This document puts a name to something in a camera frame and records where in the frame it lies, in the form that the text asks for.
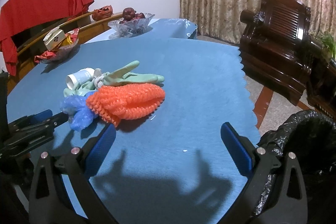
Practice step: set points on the light blue embroidered tablecloth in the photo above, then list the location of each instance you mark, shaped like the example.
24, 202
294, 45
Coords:
170, 27

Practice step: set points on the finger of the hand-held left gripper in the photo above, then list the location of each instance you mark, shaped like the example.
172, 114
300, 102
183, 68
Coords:
59, 119
39, 116

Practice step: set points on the dark wooden armchair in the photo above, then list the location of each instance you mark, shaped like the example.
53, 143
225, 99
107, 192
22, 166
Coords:
275, 43

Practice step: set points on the white knotted paper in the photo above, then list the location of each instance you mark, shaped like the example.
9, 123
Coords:
97, 78

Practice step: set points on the green rubber glove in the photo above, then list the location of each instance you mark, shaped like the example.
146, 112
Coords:
123, 71
147, 78

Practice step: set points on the red snack packet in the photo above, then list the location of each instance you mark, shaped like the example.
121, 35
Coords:
74, 32

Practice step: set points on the orange foam net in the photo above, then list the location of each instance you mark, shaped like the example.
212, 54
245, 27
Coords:
131, 92
131, 113

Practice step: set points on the dark red apple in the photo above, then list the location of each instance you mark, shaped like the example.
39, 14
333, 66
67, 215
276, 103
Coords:
128, 14
140, 15
124, 21

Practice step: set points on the wooden television cabinet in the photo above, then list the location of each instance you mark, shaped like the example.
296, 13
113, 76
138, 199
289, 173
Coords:
89, 29

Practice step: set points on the blue plastic bag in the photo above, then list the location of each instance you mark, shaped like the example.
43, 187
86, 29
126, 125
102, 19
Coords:
76, 108

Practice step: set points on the black television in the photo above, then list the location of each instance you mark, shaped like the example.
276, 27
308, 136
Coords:
34, 32

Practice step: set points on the glass fruit bowl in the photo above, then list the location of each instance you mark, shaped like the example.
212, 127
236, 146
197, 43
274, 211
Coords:
131, 27

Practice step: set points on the red candy wrappers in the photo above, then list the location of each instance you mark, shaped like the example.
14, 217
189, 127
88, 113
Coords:
44, 57

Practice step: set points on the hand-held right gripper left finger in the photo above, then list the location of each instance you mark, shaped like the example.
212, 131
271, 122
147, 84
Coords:
102, 150

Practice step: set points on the blue felt tablecloth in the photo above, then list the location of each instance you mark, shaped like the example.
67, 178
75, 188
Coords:
183, 82

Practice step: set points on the black lined trash bin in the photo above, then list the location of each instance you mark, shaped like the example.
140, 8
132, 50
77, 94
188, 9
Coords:
315, 140

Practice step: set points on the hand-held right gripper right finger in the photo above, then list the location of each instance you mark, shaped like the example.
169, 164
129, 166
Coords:
235, 146

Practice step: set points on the potted green plant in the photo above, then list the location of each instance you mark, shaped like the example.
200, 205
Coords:
329, 43

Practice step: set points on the yellow snack packet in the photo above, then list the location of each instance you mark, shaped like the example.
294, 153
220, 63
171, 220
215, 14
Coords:
68, 39

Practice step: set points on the dark wooden side table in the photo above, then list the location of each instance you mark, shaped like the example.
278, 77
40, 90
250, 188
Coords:
323, 82

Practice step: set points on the white and gold carton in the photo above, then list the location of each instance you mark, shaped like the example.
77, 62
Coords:
53, 39

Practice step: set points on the glass snack bowl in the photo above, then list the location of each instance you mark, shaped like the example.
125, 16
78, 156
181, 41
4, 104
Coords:
63, 52

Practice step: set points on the red plastic bag with print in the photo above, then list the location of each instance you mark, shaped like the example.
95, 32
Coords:
102, 12

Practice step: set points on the white plastic bottle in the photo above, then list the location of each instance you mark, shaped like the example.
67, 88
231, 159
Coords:
81, 75

